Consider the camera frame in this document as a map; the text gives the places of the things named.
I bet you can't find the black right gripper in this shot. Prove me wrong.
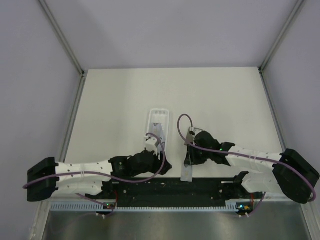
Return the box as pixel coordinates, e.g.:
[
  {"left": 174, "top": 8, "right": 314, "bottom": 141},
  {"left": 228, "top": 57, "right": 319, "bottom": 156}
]
[{"left": 184, "top": 142, "right": 212, "bottom": 166}]

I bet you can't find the white plastic basket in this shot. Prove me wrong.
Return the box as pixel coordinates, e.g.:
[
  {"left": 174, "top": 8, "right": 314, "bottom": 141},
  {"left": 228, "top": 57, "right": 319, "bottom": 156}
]
[{"left": 144, "top": 108, "right": 170, "bottom": 155}]

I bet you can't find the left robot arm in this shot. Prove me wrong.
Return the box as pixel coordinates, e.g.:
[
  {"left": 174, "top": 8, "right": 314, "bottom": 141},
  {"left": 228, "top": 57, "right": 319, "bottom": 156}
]
[{"left": 23, "top": 150, "right": 172, "bottom": 202}]

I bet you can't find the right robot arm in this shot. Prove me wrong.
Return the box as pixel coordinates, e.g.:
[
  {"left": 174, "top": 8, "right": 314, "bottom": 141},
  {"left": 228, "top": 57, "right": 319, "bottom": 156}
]
[{"left": 184, "top": 128, "right": 320, "bottom": 204}]

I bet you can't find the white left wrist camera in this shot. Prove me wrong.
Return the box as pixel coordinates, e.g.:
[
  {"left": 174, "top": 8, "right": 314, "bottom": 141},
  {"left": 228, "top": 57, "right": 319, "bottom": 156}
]
[{"left": 144, "top": 135, "right": 160, "bottom": 155}]

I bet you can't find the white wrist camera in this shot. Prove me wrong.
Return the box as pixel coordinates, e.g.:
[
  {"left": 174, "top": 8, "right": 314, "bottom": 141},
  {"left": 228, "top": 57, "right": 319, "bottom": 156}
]
[
  {"left": 184, "top": 127, "right": 203, "bottom": 146},
  {"left": 144, "top": 135, "right": 160, "bottom": 155}
]

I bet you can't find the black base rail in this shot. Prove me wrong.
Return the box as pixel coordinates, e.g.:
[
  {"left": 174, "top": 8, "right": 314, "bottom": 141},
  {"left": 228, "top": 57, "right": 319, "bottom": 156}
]
[{"left": 85, "top": 178, "right": 263, "bottom": 208}]

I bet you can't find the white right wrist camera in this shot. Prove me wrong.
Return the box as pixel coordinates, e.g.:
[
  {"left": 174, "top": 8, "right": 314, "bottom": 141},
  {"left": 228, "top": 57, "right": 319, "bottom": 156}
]
[{"left": 184, "top": 127, "right": 203, "bottom": 146}]

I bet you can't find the white slotted cable duct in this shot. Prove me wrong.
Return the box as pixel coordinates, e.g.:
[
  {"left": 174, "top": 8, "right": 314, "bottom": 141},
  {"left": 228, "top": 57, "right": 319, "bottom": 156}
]
[{"left": 50, "top": 201, "right": 249, "bottom": 213}]

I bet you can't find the left aluminium frame post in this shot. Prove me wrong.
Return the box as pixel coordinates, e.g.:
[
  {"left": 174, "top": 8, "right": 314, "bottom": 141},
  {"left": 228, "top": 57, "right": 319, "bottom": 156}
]
[{"left": 36, "top": 0, "right": 85, "bottom": 76}]

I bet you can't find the aluminium frame post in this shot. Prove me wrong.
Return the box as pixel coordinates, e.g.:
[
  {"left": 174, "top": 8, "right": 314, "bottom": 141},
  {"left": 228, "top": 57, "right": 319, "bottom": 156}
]
[
  {"left": 258, "top": 0, "right": 307, "bottom": 75},
  {"left": 36, "top": 0, "right": 85, "bottom": 76}
]

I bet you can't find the right aluminium frame post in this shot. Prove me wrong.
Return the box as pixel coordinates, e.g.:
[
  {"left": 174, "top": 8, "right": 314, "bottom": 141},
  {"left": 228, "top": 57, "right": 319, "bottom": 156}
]
[{"left": 258, "top": 0, "right": 307, "bottom": 75}]

